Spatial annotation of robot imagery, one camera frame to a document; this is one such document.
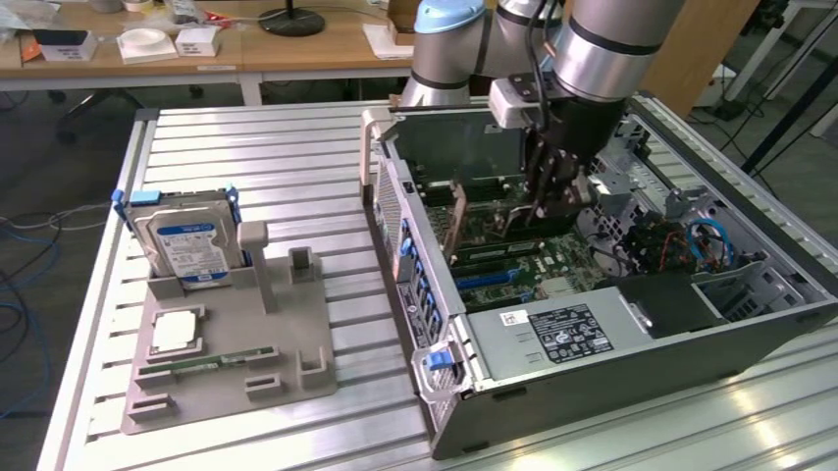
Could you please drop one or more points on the black chair base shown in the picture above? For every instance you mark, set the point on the black chair base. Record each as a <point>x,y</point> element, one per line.
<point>81,110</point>

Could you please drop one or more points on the green motherboard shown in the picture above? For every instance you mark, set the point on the green motherboard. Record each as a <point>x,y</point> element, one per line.
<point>563,255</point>

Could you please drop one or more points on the white papers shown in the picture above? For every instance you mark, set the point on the white papers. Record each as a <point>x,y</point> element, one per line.
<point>386,44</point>

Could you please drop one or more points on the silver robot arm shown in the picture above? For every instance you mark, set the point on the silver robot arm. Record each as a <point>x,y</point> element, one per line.
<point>609,54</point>

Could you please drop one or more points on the small white box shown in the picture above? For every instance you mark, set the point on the small white box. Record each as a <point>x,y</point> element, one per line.
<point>196,41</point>

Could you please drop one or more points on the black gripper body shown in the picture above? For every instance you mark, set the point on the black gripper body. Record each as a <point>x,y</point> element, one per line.
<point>582,127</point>

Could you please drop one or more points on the small red tool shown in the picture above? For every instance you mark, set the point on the small red tool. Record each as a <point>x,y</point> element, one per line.
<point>219,18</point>

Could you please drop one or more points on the wooden cabinet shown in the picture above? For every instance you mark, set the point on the wooden cabinet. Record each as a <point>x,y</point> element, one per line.
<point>701,49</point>

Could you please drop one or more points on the white tape roll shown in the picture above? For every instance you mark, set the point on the white tape roll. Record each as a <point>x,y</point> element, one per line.
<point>137,5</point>

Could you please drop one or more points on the blue expansion slot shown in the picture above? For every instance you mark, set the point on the blue expansion slot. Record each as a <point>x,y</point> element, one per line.
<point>487,280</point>

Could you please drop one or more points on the black lamp base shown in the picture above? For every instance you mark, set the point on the black lamp base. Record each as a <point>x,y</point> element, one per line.
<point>291,23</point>

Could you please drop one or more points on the white tape box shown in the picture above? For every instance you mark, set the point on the white tape box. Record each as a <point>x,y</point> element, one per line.
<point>147,49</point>

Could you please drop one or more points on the silver CPU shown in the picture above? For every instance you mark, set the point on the silver CPU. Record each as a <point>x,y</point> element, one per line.
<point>174,333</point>

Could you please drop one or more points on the cardboard box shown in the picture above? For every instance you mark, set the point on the cardboard box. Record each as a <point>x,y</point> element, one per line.
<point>400,15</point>

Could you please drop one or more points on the installed black RAM stick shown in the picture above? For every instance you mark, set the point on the installed black RAM stick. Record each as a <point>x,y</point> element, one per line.
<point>498,250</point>

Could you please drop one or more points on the open black PC case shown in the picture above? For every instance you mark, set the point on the open black PC case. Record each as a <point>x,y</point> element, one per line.
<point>589,402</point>

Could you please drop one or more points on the clear plastic bag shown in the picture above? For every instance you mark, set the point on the clear plastic bag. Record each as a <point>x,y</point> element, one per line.
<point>25,15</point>

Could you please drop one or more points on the white box with black lid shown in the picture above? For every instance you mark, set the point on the white box with black lid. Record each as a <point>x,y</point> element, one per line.
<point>65,49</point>

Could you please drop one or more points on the grey parts rack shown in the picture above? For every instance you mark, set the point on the grey parts rack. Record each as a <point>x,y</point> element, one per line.
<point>248,353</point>

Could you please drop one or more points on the black plastic shroud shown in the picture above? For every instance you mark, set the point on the black plastic shroud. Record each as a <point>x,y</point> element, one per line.
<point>667,304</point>

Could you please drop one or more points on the blue case latch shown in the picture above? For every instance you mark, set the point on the blue case latch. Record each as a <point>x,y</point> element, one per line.
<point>438,363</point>

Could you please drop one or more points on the grey cup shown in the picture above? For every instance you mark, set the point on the grey cup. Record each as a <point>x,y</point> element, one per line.
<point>104,5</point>

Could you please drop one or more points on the wooden desk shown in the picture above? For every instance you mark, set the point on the wooden desk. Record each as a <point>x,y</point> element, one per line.
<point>104,68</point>

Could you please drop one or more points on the black graphics card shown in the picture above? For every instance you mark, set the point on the black graphics card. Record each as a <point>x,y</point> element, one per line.
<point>459,216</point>

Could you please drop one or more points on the green RAM stick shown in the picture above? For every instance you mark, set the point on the green RAM stick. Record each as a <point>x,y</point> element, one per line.
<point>216,361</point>

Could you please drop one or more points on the grey power supply unit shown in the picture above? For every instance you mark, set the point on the grey power supply unit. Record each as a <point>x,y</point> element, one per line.
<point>504,348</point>

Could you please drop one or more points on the silver disk bay cage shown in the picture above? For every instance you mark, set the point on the silver disk bay cage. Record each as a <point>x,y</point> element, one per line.
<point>615,196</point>

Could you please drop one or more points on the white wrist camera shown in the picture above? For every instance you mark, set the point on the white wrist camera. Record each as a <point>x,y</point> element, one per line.
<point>507,105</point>

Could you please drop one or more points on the hard disk with blue caddy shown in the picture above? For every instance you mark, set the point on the hard disk with blue caddy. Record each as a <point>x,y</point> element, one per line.
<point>183,245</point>

